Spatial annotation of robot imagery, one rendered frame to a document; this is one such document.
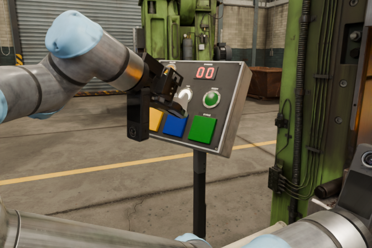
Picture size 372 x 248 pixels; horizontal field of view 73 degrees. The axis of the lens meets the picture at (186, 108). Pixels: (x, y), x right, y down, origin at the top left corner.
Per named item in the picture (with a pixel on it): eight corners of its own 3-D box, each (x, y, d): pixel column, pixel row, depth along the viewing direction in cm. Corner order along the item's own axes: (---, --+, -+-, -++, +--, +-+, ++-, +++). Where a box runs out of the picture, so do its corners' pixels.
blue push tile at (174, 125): (180, 137, 75) (187, 113, 77) (161, 132, 80) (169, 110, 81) (183, 138, 77) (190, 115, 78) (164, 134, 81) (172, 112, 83)
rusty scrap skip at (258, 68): (264, 104, 641) (267, 70, 624) (227, 93, 814) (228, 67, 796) (301, 101, 683) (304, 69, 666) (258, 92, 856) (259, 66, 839)
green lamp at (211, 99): (211, 108, 73) (211, 93, 72) (202, 105, 77) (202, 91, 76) (220, 107, 74) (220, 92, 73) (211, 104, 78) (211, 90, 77)
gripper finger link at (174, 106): (190, 110, 59) (169, 96, 52) (188, 117, 59) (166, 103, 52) (175, 108, 62) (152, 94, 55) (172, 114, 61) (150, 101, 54)
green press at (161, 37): (142, 118, 492) (137, -45, 432) (132, 107, 604) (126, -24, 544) (238, 110, 569) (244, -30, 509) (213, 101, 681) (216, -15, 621)
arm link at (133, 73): (120, 83, 43) (92, 81, 47) (138, 94, 46) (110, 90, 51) (135, 45, 44) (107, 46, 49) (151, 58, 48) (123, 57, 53)
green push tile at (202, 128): (208, 143, 69) (215, 118, 71) (187, 138, 74) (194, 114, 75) (211, 145, 71) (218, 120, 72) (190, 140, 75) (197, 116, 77)
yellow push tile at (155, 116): (155, 131, 81) (163, 109, 82) (139, 127, 85) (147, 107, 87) (158, 132, 82) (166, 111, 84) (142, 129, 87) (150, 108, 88)
